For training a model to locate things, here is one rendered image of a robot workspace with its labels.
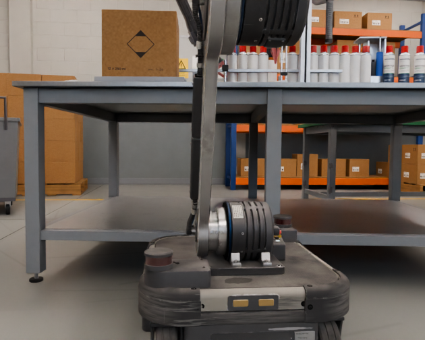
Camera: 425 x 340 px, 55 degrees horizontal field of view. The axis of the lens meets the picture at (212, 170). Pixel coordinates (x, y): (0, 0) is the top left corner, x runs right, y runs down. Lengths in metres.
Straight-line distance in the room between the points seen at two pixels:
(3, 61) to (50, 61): 0.68
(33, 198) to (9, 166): 1.86
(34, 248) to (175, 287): 0.98
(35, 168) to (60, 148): 3.23
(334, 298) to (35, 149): 1.29
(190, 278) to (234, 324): 0.15
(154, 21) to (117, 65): 0.23
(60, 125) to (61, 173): 0.56
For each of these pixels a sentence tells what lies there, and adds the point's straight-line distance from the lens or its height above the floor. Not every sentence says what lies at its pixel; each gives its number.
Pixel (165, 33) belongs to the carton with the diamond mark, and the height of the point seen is 1.03.
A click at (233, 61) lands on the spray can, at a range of 2.09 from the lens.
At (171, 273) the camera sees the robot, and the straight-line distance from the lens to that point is 0.98.
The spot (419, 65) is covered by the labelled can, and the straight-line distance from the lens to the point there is 2.29.
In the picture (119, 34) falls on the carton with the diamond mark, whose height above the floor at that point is 1.02.
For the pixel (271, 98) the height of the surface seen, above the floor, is 0.77.
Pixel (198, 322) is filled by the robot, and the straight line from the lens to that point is 0.99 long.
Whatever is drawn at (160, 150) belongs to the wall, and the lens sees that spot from 6.33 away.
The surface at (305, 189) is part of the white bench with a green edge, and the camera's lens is 3.86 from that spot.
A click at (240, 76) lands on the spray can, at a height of 0.93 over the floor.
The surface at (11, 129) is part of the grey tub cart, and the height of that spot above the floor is 0.70.
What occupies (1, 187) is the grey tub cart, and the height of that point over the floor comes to 0.23.
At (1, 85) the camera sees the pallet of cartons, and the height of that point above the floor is 1.25.
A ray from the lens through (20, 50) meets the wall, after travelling 6.76.
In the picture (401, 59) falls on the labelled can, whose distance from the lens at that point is 2.27.
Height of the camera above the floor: 0.57
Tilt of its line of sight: 3 degrees down
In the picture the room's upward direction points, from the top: 1 degrees clockwise
